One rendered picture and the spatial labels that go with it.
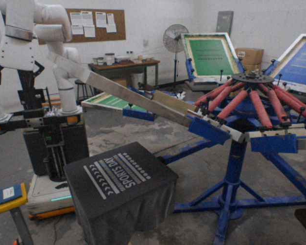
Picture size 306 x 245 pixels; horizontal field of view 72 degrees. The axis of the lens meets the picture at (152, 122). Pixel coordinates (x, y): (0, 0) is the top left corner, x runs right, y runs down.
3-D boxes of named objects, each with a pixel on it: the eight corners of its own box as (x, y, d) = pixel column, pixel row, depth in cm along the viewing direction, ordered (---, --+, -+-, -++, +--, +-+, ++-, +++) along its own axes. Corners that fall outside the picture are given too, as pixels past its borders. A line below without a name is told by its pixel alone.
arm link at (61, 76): (58, 87, 141) (52, 62, 134) (78, 85, 144) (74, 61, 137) (55, 91, 133) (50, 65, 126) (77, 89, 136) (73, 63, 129)
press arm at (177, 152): (101, 196, 111) (100, 186, 108) (97, 189, 115) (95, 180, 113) (244, 132, 173) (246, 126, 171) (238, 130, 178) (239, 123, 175)
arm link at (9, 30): (35, 32, 75) (34, 41, 76) (5, 25, 70) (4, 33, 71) (39, 33, 70) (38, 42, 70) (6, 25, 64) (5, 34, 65)
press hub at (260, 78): (230, 230, 188) (263, 80, 130) (198, 202, 217) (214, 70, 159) (255, 210, 208) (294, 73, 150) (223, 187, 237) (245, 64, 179)
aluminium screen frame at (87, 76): (85, 83, 59) (90, 71, 58) (45, 58, 102) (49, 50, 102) (222, 143, 110) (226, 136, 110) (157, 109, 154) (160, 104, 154)
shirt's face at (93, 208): (90, 219, 87) (90, 218, 87) (63, 166, 120) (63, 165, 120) (178, 176, 111) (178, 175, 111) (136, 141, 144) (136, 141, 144)
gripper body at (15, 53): (34, 38, 76) (32, 69, 79) (-1, 29, 69) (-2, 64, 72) (38, 39, 70) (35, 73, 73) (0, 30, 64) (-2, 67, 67)
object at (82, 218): (100, 282, 105) (88, 220, 86) (74, 218, 138) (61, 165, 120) (106, 278, 106) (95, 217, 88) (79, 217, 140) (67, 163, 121)
